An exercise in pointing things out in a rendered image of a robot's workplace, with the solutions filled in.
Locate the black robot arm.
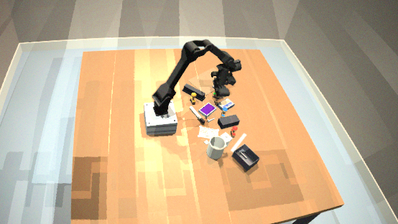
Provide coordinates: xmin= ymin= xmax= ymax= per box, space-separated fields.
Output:
xmin=152 ymin=39 xmax=242 ymax=116

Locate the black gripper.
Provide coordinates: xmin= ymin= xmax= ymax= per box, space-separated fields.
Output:
xmin=210 ymin=71 xmax=230 ymax=97

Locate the white flat bar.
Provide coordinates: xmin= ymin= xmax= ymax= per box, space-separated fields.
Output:
xmin=231 ymin=134 xmax=246 ymax=151

